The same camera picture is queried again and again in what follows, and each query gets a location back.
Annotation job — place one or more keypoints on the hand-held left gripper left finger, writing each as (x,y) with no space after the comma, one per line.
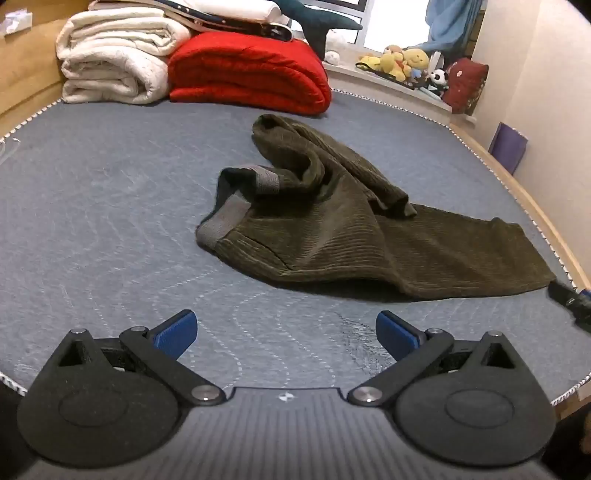
(178,333)

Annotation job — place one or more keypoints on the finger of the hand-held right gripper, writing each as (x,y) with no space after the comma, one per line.
(571,300)

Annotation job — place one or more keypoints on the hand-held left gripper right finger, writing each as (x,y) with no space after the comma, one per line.
(396,333)

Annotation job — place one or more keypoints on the grey quilted mattress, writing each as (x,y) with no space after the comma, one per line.
(115,207)

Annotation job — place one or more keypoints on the purple mat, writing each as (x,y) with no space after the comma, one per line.
(508,147)

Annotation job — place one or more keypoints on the red cushion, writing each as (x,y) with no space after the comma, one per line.
(464,85)

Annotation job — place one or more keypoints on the white window sill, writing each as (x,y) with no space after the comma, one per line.
(392,92)

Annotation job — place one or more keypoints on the panda plush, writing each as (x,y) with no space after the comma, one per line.
(438,79)

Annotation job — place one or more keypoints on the small blue plush toy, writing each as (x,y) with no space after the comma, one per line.
(419,74)

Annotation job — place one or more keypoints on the red folded comforter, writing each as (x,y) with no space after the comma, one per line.
(249,74)

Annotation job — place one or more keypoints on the yellow bear plush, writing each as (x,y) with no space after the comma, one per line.
(395,60)

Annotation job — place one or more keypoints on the white folded blanket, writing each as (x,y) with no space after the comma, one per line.
(115,60)

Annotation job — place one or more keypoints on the white seal plush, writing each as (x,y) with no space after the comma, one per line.
(333,56)

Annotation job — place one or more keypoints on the blue curtain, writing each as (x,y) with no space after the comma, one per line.
(455,23)

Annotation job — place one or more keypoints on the tan headboard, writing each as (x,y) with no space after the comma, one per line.
(27,69)

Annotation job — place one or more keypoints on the window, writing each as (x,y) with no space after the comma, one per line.
(392,23)

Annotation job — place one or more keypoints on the teal shark plush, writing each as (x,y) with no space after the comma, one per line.
(314,23)

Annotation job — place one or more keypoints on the white folded bedding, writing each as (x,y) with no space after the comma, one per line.
(221,10)

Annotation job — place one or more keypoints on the white crumpled paper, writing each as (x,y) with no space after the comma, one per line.
(16,23)

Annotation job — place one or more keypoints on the wooden bed frame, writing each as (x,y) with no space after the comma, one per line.
(531,203)

